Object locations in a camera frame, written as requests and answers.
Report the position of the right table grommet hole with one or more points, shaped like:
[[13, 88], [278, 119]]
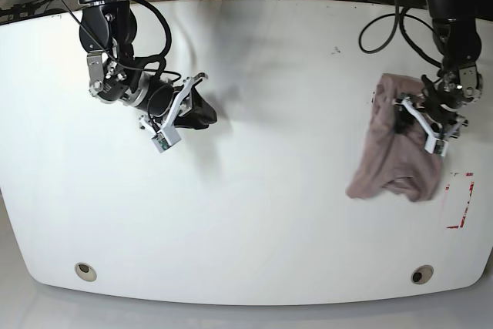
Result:
[[422, 274]]

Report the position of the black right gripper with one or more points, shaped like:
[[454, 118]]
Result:
[[140, 86]]

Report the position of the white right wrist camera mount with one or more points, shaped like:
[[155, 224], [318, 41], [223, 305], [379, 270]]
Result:
[[165, 134]]

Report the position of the left table grommet hole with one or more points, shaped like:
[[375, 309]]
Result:
[[85, 272]]

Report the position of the mauve T-shirt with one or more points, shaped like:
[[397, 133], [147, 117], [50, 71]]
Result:
[[395, 159]]

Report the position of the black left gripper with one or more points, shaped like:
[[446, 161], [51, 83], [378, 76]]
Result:
[[443, 98]]

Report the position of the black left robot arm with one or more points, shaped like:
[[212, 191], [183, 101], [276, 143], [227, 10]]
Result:
[[454, 33]]

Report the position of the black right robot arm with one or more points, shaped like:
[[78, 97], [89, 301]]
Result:
[[106, 32]]

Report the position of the red tape rectangle marking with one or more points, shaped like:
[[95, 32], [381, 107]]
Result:
[[457, 200]]

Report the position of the table grommet hole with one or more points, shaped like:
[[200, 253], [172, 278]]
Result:
[[85, 272], [422, 274]]

